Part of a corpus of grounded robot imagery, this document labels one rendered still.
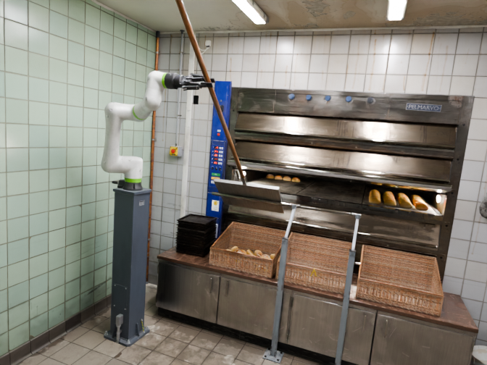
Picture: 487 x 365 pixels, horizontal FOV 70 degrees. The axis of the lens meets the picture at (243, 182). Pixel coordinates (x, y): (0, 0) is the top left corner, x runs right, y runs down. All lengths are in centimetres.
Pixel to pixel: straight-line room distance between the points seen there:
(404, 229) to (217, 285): 159
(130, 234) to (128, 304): 56
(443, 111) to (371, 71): 63
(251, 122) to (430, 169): 153
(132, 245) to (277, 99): 173
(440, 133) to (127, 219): 246
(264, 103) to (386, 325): 202
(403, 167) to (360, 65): 89
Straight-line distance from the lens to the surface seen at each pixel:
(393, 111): 309
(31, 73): 274
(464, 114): 313
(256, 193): 283
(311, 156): 311
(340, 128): 308
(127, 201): 274
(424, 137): 308
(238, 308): 301
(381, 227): 314
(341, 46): 317
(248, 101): 329
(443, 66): 315
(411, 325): 282
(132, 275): 289
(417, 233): 316
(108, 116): 257
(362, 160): 307
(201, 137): 344
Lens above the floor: 170
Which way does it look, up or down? 8 degrees down
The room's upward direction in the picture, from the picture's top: 5 degrees clockwise
